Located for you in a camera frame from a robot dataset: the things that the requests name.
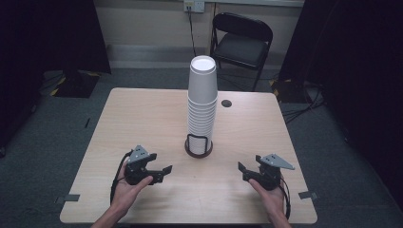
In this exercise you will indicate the black folding chair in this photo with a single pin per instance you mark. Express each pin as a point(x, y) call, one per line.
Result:
point(240, 47)

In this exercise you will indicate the stack of white paper cups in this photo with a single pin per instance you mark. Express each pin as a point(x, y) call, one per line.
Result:
point(202, 95)

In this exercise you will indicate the person's left hand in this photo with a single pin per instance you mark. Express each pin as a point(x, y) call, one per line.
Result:
point(125, 193)

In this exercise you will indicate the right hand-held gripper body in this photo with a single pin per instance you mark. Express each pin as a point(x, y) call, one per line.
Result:
point(269, 177)

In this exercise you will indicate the black stand base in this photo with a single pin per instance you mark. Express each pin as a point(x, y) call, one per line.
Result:
point(76, 85)

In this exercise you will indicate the dark curtain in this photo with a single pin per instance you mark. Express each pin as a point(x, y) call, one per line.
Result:
point(38, 47)
point(358, 63)

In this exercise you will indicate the black round table grommet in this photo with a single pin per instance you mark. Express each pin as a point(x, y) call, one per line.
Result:
point(226, 103)

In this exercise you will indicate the grey tape strip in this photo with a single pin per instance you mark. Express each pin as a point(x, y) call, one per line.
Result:
point(307, 195)
point(68, 198)

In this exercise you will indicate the person's right hand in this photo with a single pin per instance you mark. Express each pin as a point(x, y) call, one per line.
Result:
point(272, 199)

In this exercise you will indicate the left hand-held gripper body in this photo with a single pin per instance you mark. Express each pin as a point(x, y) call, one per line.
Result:
point(139, 172)

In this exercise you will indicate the white wall socket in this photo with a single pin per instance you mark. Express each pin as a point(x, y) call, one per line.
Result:
point(194, 5)

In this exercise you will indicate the small black floor tape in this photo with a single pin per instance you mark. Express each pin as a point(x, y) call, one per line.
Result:
point(87, 123)

